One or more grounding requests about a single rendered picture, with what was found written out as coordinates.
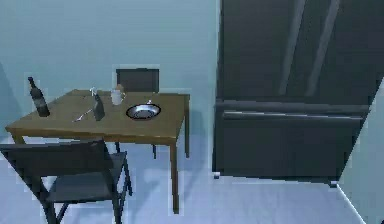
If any dark wine bottle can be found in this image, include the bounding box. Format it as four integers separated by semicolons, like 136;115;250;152
27;76;51;118

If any dark grey chair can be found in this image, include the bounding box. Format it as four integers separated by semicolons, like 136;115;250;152
114;68;161;160
0;139;134;224

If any dark grey fridge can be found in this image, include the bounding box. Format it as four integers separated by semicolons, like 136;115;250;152
212;0;384;188

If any white mug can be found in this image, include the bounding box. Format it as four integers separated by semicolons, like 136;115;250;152
110;88;127;106

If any brown wooden table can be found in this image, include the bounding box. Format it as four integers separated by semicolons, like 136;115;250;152
4;88;191;215

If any black frying pan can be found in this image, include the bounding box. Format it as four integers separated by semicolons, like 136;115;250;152
125;100;162;121

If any silver spoon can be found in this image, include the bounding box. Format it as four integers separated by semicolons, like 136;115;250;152
72;108;94;123

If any grey fridge handle bar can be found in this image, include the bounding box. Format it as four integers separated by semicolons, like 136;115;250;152
222;110;365;122

